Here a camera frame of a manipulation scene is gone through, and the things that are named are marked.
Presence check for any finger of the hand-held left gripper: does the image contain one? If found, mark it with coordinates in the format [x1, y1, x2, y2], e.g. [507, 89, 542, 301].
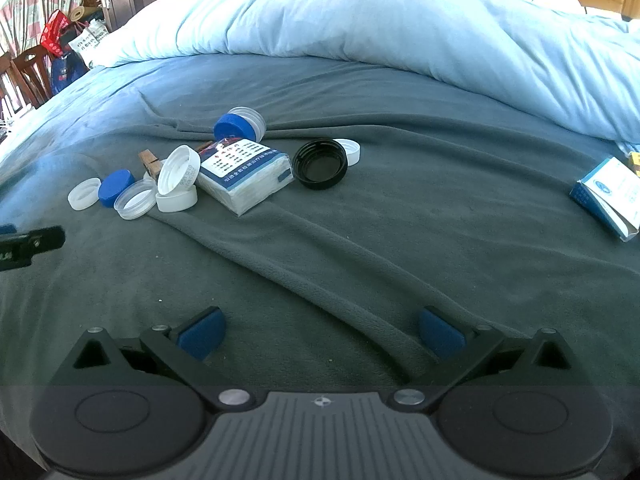
[0, 224, 66, 272]

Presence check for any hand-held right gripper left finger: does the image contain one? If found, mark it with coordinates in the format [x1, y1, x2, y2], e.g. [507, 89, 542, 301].
[47, 306, 256, 413]

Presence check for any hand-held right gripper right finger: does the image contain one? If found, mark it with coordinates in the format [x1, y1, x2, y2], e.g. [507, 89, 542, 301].
[387, 306, 596, 413]

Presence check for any blue bottle cap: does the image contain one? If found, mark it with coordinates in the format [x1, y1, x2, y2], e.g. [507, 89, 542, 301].
[98, 169, 136, 208]

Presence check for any grey fleece blanket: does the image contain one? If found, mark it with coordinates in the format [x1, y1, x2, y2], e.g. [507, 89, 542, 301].
[0, 52, 640, 461]

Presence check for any clear plastic lid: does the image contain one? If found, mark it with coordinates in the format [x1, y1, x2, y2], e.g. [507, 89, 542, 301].
[113, 178, 159, 221]

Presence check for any wooden clothespin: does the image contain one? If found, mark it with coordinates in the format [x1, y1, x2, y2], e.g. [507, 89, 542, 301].
[138, 149, 164, 179]

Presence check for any wooden chair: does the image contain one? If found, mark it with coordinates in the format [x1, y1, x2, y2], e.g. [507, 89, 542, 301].
[0, 52, 18, 118]
[11, 45, 53, 106]

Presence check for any large white ribbed cap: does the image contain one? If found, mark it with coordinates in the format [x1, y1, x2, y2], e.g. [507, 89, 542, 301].
[157, 144, 202, 197]

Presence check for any white blue tissue pack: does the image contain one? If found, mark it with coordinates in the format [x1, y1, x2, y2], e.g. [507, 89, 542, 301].
[196, 138, 294, 218]

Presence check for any blue bag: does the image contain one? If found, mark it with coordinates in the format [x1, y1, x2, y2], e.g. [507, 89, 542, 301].
[50, 52, 88, 95]

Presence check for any small white bottle cap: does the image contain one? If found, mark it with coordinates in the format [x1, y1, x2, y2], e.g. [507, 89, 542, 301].
[332, 138, 362, 167]

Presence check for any black jar lid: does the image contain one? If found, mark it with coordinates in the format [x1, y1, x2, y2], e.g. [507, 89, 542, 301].
[291, 138, 350, 191]

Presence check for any clear jar with blue lid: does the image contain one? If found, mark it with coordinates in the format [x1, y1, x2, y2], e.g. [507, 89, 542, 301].
[213, 106, 267, 144]

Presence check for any red bag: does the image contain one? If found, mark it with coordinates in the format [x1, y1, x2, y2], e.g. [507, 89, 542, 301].
[40, 9, 73, 58]

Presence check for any blue white carton box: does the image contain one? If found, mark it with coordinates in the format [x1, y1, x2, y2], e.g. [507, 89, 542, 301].
[569, 156, 640, 243]

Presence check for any white printed bag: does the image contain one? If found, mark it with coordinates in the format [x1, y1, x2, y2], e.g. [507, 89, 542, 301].
[67, 19, 111, 68]

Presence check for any pink striped cover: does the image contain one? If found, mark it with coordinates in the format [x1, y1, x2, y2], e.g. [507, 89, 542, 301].
[0, 0, 101, 58]

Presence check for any light blue duvet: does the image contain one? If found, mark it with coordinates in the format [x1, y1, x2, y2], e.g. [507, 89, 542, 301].
[92, 0, 640, 143]

